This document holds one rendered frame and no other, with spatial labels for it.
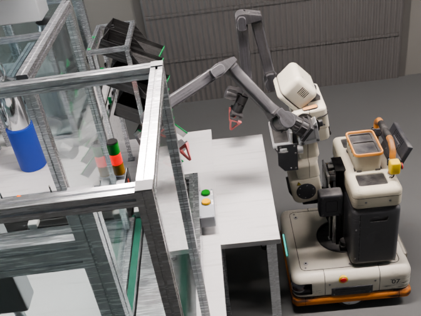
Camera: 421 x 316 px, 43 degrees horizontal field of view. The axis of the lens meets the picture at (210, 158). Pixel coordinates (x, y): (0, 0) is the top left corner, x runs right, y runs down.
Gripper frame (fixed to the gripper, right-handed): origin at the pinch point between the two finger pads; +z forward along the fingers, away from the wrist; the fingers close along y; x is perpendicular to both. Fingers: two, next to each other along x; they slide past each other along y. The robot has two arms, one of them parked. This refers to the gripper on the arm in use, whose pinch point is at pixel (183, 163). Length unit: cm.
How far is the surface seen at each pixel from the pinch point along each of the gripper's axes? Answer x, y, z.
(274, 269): 10, 17, 67
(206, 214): 13.5, 6.2, 25.7
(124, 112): 31.1, 18.6, -33.9
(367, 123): 60, 266, 85
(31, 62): -45, -66, -52
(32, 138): 102, 14, -55
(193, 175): 30.6, 30.0, 11.2
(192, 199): 22.9, 13.0, 17.9
